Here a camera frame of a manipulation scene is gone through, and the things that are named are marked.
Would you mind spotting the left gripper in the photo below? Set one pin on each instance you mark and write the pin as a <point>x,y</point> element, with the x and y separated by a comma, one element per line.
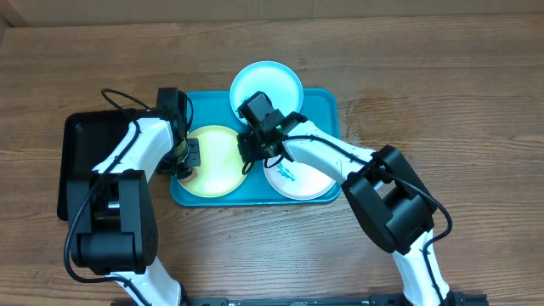
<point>191,154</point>

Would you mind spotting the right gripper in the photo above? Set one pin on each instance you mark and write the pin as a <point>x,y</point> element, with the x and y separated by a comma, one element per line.
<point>252,142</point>

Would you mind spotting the pink and green sponge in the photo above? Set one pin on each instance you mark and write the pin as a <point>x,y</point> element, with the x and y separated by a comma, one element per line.
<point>187,175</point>

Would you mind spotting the yellow-green plate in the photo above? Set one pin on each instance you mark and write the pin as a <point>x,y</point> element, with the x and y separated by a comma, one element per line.
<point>220,171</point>

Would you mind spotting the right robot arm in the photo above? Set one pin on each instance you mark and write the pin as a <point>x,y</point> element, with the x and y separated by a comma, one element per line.
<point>389,201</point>

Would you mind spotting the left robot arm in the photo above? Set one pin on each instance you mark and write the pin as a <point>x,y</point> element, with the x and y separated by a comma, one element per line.
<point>114,235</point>

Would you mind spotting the teal plastic tray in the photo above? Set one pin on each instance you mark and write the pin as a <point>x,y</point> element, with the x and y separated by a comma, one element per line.
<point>213,108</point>

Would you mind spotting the black plastic tray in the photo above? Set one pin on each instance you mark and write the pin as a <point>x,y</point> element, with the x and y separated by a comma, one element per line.
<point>91,142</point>

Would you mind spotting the white plate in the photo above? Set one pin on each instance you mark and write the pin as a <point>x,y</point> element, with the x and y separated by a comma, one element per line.
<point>295,180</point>

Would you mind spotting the light blue plate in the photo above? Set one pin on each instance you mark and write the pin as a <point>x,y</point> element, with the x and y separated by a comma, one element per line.
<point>280,83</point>

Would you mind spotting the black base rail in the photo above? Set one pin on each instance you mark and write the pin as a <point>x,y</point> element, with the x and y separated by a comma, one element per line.
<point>457,299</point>

